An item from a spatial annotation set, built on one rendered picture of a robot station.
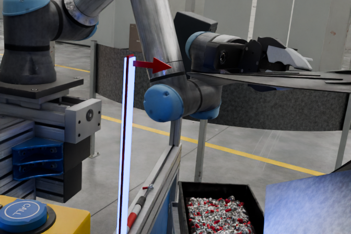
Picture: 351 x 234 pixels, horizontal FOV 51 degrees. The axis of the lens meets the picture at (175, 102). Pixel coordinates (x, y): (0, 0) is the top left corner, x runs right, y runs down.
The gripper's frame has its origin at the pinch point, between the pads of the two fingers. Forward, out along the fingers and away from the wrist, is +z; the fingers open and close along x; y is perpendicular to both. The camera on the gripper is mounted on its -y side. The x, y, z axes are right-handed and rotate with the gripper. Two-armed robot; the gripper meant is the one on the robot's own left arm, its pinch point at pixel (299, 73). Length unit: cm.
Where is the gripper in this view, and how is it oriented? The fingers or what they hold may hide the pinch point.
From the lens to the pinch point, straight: 58.7
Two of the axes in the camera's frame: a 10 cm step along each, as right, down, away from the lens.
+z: 4.4, 2.6, -8.6
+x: -1.7, 9.6, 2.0
